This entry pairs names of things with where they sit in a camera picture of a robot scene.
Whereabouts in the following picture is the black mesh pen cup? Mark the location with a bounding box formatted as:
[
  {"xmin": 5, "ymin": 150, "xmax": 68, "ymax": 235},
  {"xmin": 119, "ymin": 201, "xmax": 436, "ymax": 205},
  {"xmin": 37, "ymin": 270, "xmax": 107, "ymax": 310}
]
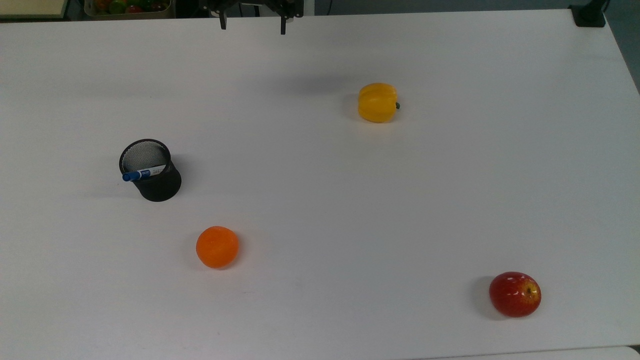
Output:
[{"xmin": 119, "ymin": 139, "xmax": 182, "ymax": 203}]

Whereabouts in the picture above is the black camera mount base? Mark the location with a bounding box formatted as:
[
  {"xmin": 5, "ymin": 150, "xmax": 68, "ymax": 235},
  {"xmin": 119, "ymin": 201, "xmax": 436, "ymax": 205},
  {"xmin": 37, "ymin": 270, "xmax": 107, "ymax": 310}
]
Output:
[{"xmin": 569, "ymin": 0, "xmax": 608, "ymax": 28}]

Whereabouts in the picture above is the yellow toy bell pepper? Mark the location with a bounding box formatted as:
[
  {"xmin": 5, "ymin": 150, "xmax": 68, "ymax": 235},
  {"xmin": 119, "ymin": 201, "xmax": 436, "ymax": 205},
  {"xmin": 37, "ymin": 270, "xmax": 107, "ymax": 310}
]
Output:
[{"xmin": 357, "ymin": 83, "xmax": 401, "ymax": 124}]

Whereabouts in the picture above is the light wooden board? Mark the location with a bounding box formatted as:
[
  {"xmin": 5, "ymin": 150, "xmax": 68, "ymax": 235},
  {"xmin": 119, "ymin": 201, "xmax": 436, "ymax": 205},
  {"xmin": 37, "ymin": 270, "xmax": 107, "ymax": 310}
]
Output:
[{"xmin": 0, "ymin": 0, "xmax": 69, "ymax": 20}]

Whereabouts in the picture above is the red toy apple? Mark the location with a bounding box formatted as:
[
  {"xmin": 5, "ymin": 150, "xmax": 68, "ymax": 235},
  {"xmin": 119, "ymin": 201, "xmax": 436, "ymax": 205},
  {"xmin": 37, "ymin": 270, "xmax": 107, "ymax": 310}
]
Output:
[{"xmin": 489, "ymin": 271, "xmax": 542, "ymax": 318}]

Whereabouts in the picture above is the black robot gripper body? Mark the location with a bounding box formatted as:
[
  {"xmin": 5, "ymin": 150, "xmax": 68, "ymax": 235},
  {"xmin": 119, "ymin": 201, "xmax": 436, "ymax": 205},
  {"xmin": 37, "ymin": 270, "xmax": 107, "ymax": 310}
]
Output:
[{"xmin": 199, "ymin": 0, "xmax": 305, "ymax": 20}]

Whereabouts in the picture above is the blue and white marker pen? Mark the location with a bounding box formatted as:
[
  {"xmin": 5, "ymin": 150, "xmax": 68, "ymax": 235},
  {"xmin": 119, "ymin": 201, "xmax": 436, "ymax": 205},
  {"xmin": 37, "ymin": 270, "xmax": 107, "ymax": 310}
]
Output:
[{"xmin": 122, "ymin": 164, "xmax": 167, "ymax": 182}]

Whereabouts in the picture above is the tray of toy fruits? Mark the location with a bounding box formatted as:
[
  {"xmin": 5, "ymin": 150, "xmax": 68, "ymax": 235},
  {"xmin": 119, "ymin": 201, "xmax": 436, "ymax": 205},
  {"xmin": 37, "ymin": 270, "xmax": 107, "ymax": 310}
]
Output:
[{"xmin": 83, "ymin": 0, "xmax": 174, "ymax": 20}]

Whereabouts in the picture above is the orange toy fruit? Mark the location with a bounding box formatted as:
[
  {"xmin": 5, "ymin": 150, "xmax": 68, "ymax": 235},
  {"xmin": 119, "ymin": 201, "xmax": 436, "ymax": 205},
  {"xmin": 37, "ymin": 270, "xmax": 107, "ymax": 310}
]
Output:
[{"xmin": 195, "ymin": 226, "xmax": 240, "ymax": 270}]

